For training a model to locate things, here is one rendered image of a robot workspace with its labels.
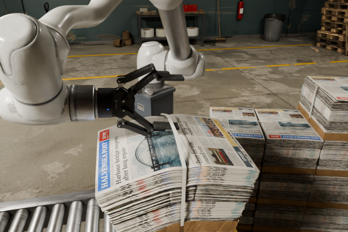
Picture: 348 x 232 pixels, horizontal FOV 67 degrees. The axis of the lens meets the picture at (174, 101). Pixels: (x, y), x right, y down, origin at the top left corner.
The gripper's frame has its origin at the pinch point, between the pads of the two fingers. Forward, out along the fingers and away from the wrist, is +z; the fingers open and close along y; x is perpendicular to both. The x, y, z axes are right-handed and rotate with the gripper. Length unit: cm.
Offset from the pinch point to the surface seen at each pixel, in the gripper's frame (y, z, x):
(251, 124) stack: 43, 62, -58
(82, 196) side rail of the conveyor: 52, -29, -21
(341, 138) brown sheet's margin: 37, 96, -31
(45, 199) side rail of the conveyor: 53, -43, -23
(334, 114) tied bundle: 24, 90, -34
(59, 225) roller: 53, -36, -10
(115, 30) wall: 116, -11, -703
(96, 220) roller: 51, -23, -9
